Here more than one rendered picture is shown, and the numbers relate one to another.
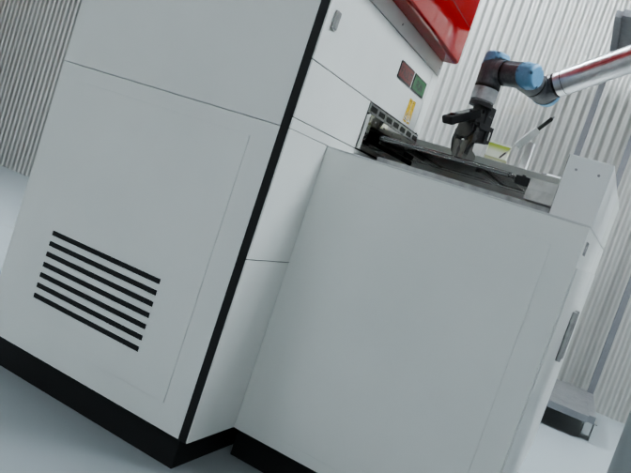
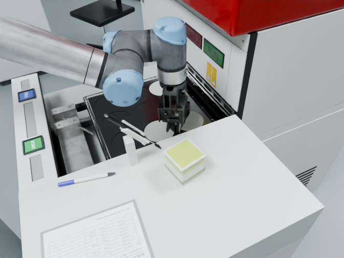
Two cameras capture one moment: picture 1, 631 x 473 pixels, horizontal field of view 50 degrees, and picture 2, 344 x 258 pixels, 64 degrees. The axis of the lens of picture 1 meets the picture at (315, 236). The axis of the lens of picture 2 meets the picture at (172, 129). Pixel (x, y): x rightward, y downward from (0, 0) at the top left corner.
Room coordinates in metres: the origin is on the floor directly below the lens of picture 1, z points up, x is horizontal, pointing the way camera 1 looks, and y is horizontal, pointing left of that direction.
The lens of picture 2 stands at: (2.48, -0.81, 1.53)
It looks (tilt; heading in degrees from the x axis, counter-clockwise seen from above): 44 degrees down; 133
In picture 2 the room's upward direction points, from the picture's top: 3 degrees counter-clockwise
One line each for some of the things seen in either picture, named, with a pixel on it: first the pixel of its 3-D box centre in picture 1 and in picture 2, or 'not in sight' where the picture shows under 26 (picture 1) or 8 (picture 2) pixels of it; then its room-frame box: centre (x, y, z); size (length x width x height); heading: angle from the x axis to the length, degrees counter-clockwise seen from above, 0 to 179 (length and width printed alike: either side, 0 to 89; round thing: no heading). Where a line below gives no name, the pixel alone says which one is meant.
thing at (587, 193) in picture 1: (587, 205); (38, 134); (1.70, -0.62, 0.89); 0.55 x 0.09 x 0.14; 155
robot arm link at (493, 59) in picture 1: (493, 71); (169, 44); (2.06, -0.35, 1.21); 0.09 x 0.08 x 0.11; 43
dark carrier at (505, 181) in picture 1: (458, 166); (147, 111); (1.91, -0.32, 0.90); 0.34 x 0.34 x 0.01; 65
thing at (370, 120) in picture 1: (389, 146); (197, 93); (1.99, -0.12, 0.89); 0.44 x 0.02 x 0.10; 155
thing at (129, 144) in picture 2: (524, 146); (135, 141); (2.09, -0.52, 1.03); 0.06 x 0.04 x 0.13; 65
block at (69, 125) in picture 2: not in sight; (67, 125); (1.75, -0.54, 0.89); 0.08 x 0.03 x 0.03; 65
